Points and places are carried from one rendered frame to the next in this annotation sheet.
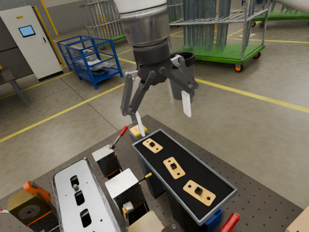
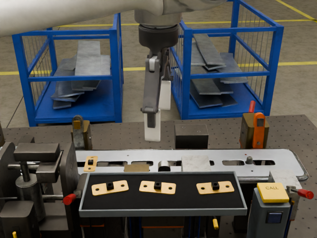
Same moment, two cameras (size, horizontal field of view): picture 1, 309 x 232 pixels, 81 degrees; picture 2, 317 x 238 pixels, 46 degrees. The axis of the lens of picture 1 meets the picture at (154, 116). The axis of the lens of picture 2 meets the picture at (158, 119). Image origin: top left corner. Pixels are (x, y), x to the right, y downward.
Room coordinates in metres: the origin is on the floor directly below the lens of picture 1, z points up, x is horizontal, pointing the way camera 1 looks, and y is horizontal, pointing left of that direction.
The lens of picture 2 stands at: (0.68, -0.65, 1.73)
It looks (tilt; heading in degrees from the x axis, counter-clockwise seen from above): 29 degrees down; 115
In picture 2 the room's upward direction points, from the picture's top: straight up
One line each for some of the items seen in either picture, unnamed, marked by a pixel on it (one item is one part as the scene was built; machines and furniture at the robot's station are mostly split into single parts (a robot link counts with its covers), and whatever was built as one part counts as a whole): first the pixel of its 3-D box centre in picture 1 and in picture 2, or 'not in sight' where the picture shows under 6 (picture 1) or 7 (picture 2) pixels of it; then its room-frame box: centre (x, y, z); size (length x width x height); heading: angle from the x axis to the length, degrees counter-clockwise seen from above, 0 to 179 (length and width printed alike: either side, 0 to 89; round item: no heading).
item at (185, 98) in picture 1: (186, 104); (152, 124); (0.41, -0.09, 1.37); 0.03 x 0.01 x 0.07; 15
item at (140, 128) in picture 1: (139, 122); (163, 95); (0.37, 0.04, 1.37); 0.03 x 0.01 x 0.07; 15
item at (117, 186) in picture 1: (138, 210); (193, 223); (0.43, 0.15, 0.90); 0.13 x 0.08 x 0.41; 116
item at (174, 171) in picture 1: (173, 166); (157, 186); (0.39, -0.02, 1.17); 0.08 x 0.04 x 0.01; 17
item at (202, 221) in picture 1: (174, 164); (162, 192); (0.40, -0.03, 1.16); 0.37 x 0.14 x 0.02; 26
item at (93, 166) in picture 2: not in sight; (90, 162); (0.05, 0.17, 1.01); 0.08 x 0.04 x 0.01; 116
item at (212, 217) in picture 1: (206, 213); not in sight; (0.43, -0.13, 0.75); 0.11 x 0.10 x 0.09; 26
